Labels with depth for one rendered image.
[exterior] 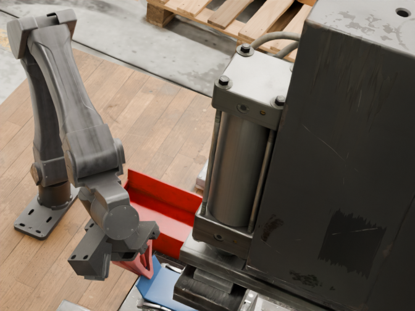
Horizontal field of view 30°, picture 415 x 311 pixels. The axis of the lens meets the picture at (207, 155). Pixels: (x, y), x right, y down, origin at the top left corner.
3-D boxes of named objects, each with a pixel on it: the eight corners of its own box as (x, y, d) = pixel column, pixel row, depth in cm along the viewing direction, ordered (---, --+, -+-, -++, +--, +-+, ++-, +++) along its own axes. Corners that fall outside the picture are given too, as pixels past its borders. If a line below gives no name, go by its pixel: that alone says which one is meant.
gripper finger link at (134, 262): (153, 292, 128) (128, 252, 123) (120, 290, 132) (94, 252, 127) (170, 261, 133) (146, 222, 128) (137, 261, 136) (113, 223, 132)
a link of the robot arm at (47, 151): (80, 183, 145) (61, 21, 127) (46, 193, 143) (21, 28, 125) (70, 167, 150) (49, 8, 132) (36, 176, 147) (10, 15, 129)
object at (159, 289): (152, 264, 135) (152, 253, 133) (233, 297, 132) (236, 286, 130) (134, 294, 130) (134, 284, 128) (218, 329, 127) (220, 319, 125)
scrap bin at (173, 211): (127, 187, 159) (128, 166, 154) (240, 232, 153) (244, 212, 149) (99, 227, 150) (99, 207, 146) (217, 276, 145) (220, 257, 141)
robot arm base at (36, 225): (95, 147, 154) (64, 134, 156) (41, 215, 141) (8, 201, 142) (95, 174, 160) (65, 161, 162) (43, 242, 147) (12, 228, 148)
